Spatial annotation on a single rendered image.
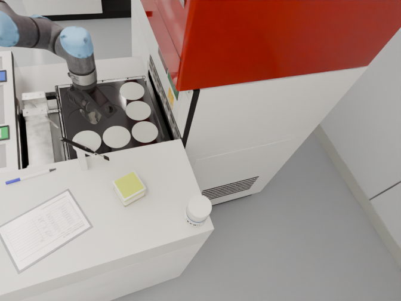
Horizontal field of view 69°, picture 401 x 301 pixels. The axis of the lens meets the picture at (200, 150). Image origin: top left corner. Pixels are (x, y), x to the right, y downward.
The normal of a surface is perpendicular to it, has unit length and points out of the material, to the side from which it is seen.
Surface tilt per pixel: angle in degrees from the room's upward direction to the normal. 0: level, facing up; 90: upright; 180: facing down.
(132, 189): 0
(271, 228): 0
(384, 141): 90
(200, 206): 0
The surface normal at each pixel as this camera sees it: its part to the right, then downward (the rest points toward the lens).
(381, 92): -0.93, 0.19
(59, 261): 0.18, -0.52
